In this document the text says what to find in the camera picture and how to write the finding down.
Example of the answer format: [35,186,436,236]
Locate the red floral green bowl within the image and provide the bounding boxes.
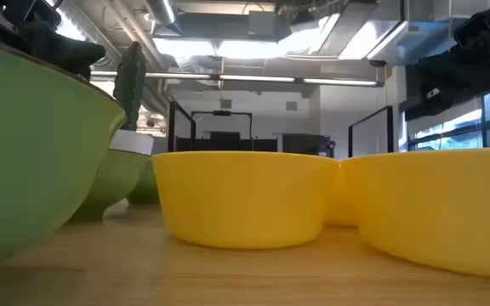
[68,146,151,222]
[0,33,128,281]
[126,157,162,206]

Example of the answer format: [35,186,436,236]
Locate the green cactus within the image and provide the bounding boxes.
[112,41,148,132]

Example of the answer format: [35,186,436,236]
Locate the round silver ceiling duct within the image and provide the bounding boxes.
[145,0,179,26]

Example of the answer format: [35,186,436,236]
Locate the black background cabinets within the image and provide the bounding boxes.
[175,130,278,153]

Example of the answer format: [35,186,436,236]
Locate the black wood shelf rack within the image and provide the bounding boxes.
[167,100,396,159]

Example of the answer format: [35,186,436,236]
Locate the yellow plastic bowl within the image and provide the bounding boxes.
[323,159,359,226]
[341,147,490,282]
[151,150,340,251]

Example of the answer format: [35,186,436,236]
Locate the large glass window wall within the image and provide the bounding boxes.
[406,91,490,153]

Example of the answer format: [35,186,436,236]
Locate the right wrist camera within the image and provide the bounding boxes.
[454,11,490,48]

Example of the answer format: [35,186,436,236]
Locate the long ceiling light bar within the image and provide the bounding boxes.
[89,71,385,88]

